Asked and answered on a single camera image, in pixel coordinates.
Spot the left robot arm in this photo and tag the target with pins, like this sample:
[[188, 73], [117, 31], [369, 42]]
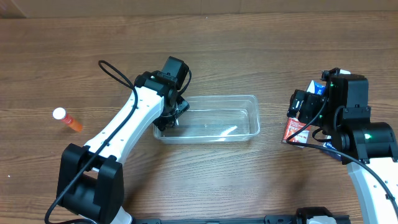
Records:
[[91, 177]]

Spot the blue yellow VapoDrops box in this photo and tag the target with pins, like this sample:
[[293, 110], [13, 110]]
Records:
[[316, 88]]

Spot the red white sachet packet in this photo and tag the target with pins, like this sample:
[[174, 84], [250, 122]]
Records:
[[292, 126]]

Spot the clear plastic container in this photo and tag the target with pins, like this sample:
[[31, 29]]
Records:
[[217, 118]]

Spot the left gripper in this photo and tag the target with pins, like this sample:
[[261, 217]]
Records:
[[170, 119]]

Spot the white blue Hansaplast box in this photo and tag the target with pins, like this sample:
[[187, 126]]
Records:
[[327, 143]]

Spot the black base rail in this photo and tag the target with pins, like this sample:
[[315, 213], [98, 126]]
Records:
[[305, 215]]

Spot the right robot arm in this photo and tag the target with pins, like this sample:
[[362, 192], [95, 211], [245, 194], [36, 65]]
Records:
[[367, 149]]

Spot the orange pill bottle white cap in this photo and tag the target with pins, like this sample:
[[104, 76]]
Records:
[[62, 115]]

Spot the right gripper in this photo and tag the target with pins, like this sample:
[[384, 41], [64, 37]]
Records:
[[298, 104]]

